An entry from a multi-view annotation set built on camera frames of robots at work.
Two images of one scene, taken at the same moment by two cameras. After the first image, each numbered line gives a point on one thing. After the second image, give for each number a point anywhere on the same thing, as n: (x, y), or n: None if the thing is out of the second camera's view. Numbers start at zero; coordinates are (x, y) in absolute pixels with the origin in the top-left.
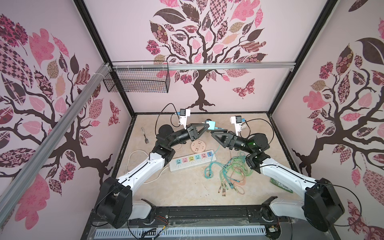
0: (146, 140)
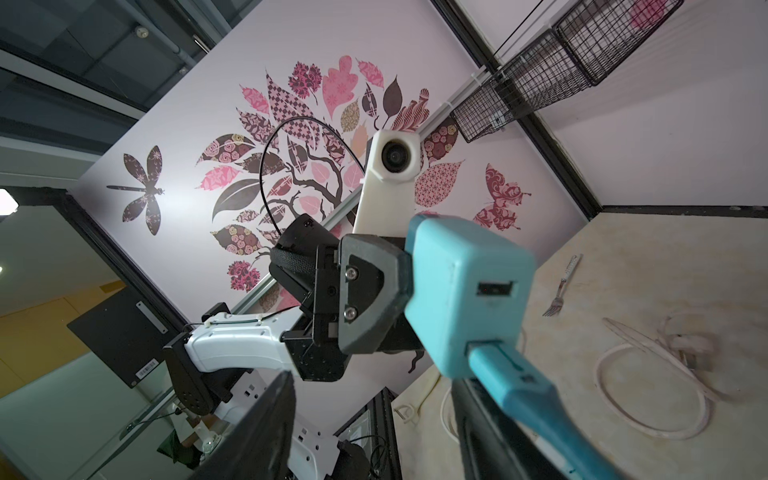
0: (558, 299)
